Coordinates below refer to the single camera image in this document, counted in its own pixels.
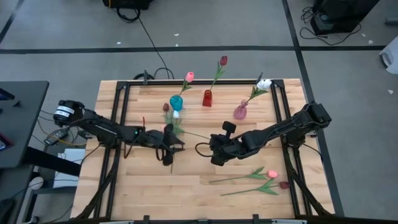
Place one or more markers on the black desk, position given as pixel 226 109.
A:
pixel 21 124

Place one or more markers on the red glass vase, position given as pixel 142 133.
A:
pixel 207 98

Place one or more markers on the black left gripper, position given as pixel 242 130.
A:
pixel 155 138

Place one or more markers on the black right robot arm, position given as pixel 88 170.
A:
pixel 280 127

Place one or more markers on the black power adapter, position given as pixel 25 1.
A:
pixel 56 136
pixel 85 133

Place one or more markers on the white bin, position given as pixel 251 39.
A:
pixel 390 59

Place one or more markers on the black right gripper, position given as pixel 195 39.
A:
pixel 230 147

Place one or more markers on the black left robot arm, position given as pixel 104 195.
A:
pixel 102 129

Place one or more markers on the black equipment case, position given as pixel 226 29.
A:
pixel 127 3

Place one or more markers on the black computer case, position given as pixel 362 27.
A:
pixel 339 15

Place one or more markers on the teal glass vase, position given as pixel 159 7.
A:
pixel 176 103

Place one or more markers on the purple ribbed glass vase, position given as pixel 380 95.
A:
pixel 240 112

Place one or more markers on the white box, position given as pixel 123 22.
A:
pixel 66 182

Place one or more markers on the red-edged black device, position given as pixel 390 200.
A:
pixel 5 142

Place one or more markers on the white round object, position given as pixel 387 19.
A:
pixel 36 183

